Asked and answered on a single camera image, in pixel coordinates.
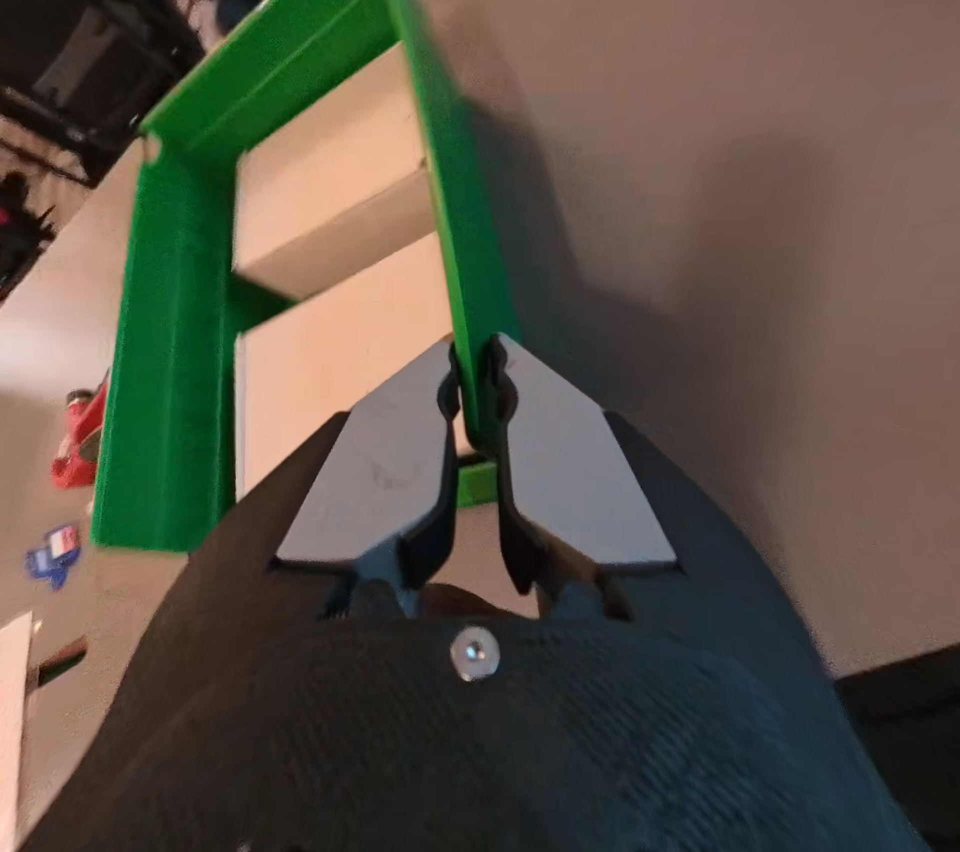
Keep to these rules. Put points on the red object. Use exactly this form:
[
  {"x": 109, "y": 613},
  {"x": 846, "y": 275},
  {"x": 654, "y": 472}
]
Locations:
[{"x": 75, "y": 447}]

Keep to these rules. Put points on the green plastic bin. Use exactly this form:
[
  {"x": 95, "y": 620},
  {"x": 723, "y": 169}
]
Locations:
[{"x": 172, "y": 342}]

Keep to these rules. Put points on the white cardboard box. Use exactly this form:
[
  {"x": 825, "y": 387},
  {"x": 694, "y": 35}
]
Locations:
[
  {"x": 322, "y": 140},
  {"x": 337, "y": 357}
]

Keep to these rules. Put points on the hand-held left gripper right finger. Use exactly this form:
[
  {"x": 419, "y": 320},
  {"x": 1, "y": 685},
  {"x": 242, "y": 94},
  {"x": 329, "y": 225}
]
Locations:
[{"x": 577, "y": 485}]

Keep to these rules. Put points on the blue and white object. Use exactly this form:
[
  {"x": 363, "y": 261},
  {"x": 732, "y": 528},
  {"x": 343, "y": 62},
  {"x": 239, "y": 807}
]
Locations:
[{"x": 52, "y": 556}]

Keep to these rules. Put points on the white sheet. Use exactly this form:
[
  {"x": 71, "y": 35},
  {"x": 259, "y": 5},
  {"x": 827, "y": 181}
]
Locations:
[{"x": 13, "y": 702}]

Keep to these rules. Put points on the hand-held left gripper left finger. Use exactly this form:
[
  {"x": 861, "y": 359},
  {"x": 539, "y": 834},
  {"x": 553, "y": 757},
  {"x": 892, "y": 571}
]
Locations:
[{"x": 375, "y": 477}]

